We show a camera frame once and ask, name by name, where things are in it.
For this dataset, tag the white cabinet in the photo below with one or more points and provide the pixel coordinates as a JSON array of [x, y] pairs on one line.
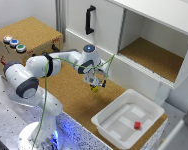
[[150, 20]]

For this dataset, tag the white sliding door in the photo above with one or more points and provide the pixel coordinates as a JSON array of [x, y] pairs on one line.
[[107, 23]]

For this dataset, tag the pink block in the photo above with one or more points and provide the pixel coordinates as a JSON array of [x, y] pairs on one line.
[[137, 125]]

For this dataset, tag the yellow block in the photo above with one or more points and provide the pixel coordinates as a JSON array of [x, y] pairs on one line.
[[93, 88]]

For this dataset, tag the blue button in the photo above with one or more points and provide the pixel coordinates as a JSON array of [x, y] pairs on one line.
[[14, 42]]

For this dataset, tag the white plastic box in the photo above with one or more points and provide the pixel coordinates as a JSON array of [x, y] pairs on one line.
[[127, 115]]

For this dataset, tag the wooden drawer box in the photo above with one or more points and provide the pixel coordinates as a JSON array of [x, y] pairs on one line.
[[30, 31]]

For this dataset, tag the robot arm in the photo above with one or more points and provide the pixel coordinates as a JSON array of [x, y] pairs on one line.
[[35, 65]]

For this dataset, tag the red button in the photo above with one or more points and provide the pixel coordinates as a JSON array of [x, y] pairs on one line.
[[7, 39]]

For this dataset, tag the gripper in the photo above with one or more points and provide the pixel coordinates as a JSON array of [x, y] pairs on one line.
[[92, 78]]

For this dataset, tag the green button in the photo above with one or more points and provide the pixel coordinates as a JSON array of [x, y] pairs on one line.
[[20, 47]]

